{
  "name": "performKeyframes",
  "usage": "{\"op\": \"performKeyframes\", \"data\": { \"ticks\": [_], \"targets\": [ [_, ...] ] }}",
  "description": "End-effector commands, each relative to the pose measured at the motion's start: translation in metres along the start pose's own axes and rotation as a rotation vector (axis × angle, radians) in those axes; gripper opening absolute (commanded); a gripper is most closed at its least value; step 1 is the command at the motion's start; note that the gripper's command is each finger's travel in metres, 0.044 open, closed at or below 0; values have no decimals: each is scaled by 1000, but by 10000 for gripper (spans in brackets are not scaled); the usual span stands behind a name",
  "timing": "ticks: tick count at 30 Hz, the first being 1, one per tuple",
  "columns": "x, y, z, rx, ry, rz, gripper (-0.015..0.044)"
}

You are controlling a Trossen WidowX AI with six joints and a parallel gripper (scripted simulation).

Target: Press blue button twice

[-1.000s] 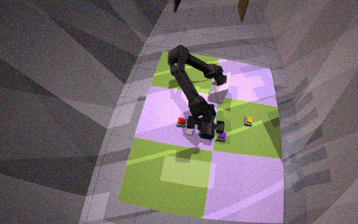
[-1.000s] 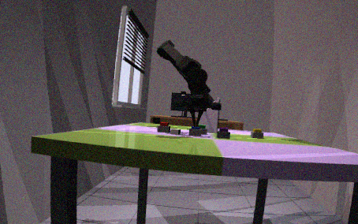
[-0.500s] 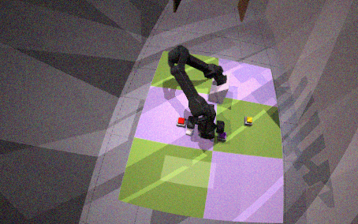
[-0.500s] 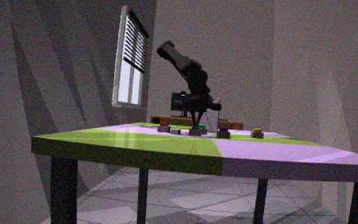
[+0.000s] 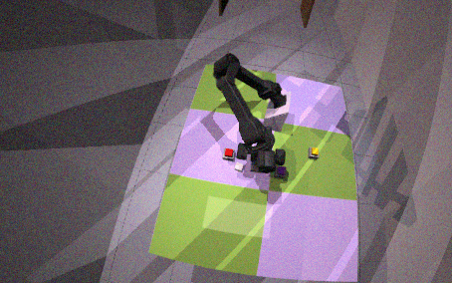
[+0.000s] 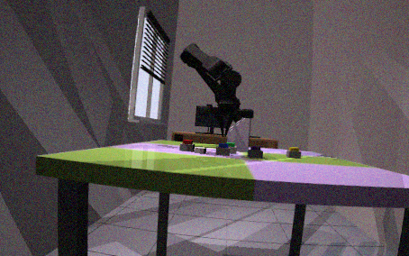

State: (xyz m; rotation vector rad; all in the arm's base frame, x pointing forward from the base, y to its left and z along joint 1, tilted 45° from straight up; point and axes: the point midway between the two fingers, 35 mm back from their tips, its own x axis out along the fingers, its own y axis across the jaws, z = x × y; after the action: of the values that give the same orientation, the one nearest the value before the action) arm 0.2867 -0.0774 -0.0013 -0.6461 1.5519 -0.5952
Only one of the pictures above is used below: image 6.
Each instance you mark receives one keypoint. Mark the green button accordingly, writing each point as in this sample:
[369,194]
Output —
[233,148]

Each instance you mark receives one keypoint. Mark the red button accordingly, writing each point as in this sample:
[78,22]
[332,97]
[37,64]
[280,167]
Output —
[187,146]

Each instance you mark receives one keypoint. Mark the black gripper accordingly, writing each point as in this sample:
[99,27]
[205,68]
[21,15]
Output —
[245,113]

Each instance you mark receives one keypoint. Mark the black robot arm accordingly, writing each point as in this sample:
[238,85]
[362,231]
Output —
[211,69]

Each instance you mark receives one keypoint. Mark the blue button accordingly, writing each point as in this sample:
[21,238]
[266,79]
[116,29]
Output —
[223,149]

